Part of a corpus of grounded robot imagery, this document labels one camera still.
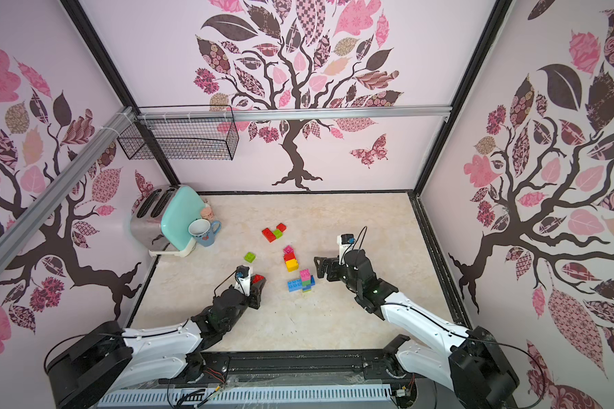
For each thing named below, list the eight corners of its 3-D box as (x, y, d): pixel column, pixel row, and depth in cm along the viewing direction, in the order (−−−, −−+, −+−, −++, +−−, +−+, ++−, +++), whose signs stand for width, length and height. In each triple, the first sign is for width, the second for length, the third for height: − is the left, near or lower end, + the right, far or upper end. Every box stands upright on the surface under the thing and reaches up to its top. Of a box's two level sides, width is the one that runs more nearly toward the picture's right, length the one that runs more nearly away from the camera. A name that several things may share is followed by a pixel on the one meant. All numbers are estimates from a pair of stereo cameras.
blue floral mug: (194, 249, 103) (184, 235, 95) (201, 231, 109) (192, 216, 101) (217, 249, 103) (210, 235, 95) (223, 231, 109) (216, 216, 101)
